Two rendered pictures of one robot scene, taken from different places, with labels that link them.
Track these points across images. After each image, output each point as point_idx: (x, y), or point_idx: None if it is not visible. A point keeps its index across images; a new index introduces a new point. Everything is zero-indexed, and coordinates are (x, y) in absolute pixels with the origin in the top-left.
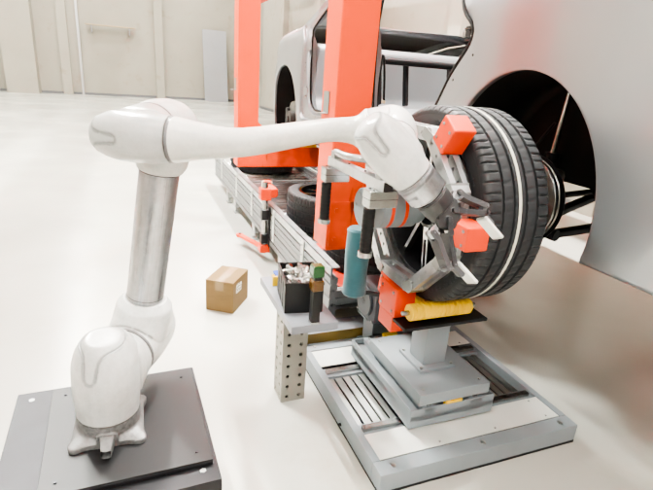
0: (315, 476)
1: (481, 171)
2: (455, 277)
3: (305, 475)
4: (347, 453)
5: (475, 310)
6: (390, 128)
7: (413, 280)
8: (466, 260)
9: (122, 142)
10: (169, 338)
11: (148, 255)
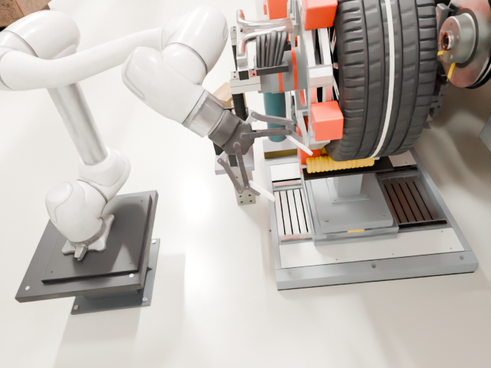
0: (240, 268)
1: (343, 52)
2: (334, 147)
3: (233, 266)
4: (269, 253)
5: (387, 158)
6: (139, 73)
7: (305, 142)
8: None
9: None
10: (122, 179)
11: (75, 135)
